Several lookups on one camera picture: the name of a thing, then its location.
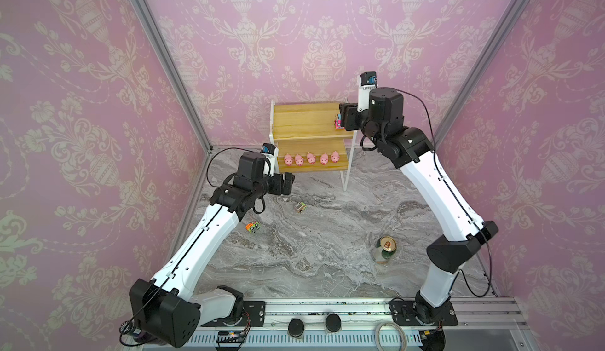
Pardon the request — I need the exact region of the pink toy pig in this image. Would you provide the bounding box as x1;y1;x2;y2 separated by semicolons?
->
284;154;294;166
307;152;316;164
330;151;340;163
320;153;329;165
295;154;305;167

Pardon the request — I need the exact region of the green truck with grille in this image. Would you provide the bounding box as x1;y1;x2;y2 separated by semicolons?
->
295;202;307;213

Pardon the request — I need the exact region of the orange green toy truck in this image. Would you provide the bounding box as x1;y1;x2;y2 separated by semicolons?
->
245;222;260;234

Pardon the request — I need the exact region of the pink blue toy truck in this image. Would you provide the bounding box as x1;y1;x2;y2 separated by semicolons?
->
334;114;344;130

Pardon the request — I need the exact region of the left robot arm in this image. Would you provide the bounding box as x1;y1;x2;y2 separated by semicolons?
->
119;143;295;348

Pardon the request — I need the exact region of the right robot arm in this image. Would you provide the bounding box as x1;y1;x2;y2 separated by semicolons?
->
340;86;499;324

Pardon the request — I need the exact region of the green can gold lid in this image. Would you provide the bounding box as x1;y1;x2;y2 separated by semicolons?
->
372;236;397;264

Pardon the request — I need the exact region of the black round knob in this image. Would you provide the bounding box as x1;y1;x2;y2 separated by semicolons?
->
287;318;305;339
325;313;342;334

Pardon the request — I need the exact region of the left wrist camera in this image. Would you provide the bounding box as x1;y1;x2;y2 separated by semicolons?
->
262;142;279;176

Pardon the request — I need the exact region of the wooden two-tier shelf white frame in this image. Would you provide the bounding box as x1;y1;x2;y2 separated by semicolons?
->
269;102;357;190

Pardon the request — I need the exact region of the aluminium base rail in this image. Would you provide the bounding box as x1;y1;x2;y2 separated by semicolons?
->
134;296;530;333

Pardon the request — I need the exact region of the coiled white cable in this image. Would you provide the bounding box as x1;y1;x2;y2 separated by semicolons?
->
374;321;408;351

